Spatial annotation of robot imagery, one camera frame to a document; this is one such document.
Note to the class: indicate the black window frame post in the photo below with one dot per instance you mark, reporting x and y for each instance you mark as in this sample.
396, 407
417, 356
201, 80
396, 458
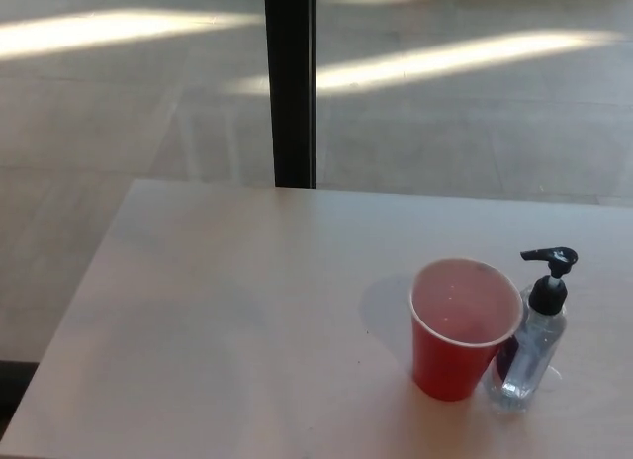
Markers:
291, 83

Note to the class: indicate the red plastic cup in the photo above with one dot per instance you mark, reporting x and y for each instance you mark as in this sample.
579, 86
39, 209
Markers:
445, 360

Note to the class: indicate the clear soap bottle black pump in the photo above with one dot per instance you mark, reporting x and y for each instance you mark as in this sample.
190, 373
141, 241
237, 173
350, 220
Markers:
529, 350

